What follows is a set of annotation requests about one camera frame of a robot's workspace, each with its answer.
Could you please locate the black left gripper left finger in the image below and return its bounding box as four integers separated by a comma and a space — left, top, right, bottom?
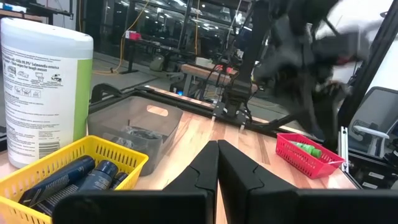
52, 140, 220, 224

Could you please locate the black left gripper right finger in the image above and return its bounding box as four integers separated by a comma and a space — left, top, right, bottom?
217, 139, 398, 224

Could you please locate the black item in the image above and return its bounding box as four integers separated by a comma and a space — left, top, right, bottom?
121, 125, 165, 141
105, 133, 139, 149

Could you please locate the navy blue toiletry tube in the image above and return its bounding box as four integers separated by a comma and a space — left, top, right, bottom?
32, 159, 119, 216
17, 155, 96, 207
109, 172, 129, 190

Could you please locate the grey plastic bin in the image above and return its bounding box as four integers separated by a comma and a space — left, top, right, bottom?
86, 95, 185, 177

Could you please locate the red plastic basket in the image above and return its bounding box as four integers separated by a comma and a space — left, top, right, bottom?
275, 133, 347, 180

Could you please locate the yellow plastic basket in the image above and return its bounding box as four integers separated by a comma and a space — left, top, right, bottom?
0, 134, 150, 224

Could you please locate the wooden background table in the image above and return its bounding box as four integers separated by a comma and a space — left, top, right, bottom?
179, 63, 259, 97

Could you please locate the office chair with white armrest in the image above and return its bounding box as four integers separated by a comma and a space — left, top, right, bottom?
347, 86, 398, 158

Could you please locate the pink box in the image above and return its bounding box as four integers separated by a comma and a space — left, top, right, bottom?
124, 30, 142, 42

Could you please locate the white green wipes canister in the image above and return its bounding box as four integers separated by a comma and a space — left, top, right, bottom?
0, 17, 95, 169

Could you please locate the hanging yellow cable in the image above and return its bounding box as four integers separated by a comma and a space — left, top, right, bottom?
92, 0, 150, 76

